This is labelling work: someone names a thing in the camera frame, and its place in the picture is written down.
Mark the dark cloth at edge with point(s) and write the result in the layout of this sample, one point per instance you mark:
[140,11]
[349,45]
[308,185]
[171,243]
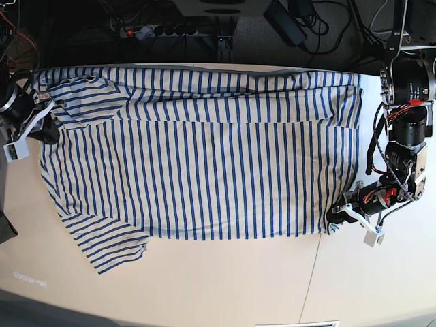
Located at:
[7,230]

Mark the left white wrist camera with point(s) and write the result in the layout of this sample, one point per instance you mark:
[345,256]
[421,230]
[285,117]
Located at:
[374,238]

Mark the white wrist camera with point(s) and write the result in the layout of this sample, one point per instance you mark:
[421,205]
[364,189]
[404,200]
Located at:
[16,150]
[374,238]

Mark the black power strip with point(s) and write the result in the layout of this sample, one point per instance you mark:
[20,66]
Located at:
[142,32]

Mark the blue white striped T-shirt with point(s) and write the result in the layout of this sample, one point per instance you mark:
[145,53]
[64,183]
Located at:
[196,155]

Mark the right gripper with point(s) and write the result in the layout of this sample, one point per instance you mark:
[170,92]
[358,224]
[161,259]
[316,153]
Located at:
[25,119]

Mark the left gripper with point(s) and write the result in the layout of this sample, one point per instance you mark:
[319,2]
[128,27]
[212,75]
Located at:
[358,206]

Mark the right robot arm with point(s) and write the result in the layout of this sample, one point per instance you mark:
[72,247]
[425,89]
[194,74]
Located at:
[15,85]

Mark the upper black power adapter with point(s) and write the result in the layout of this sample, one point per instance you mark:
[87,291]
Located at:
[284,24]

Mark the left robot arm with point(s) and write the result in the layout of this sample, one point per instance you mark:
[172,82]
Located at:
[402,121]

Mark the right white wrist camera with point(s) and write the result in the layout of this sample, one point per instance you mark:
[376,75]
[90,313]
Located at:
[16,150]

